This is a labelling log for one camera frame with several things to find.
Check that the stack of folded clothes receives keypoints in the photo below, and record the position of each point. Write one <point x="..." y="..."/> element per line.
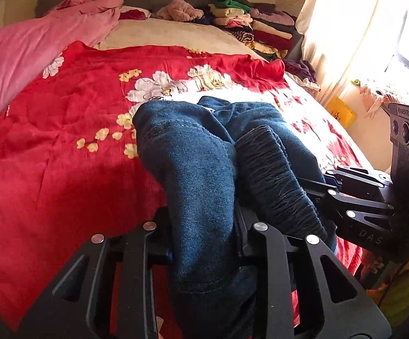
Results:
<point x="261" y="31"/>

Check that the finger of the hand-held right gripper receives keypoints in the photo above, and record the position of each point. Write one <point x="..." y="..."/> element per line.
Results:
<point x="360" y="180"/>
<point x="360" y="208"/>

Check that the pink duvet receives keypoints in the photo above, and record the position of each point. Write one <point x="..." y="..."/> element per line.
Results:
<point x="21" y="53"/>

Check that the beige bed sheet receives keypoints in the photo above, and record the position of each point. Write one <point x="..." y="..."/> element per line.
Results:
<point x="165" y="33"/>

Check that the dark red cloth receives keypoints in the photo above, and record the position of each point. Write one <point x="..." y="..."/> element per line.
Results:
<point x="132" y="15"/>

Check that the yellow box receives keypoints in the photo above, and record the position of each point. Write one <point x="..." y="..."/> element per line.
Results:
<point x="340" y="111"/>

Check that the red floral blanket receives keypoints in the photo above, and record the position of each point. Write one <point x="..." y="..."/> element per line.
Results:
<point x="66" y="148"/>

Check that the purple cloth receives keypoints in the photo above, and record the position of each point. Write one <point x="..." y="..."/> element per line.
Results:
<point x="301" y="70"/>

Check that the blue denim jeans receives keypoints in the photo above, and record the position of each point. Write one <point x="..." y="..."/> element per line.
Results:
<point x="190" y="169"/>

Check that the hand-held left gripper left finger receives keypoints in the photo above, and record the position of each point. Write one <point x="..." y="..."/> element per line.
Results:
<point x="155" y="247"/>

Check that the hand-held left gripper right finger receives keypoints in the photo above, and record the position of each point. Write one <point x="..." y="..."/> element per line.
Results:
<point x="250" y="243"/>

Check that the pink fluffy cloth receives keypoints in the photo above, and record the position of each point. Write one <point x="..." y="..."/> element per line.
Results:
<point x="178" y="11"/>

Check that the white curtain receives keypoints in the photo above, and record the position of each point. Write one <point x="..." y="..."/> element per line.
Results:
<point x="338" y="24"/>

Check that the pink floral cloth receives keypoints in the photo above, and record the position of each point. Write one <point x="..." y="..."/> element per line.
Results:
<point x="377" y="95"/>

